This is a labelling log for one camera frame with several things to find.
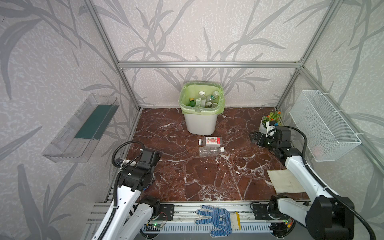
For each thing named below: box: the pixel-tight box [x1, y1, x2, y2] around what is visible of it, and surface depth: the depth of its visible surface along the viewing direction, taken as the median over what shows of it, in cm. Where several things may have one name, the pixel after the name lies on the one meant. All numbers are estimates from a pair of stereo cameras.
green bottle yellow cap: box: [189, 97, 196, 107], surface depth 104 cm
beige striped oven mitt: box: [267, 169, 306, 194], surface depth 86 cm
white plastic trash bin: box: [183, 114, 218, 136], surface depth 98 cm
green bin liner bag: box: [178, 81, 226, 116], surface depth 92 cm
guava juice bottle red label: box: [205, 137, 221, 144], surface depth 98 cm
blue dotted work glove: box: [194, 204, 241, 238], surface depth 72 cm
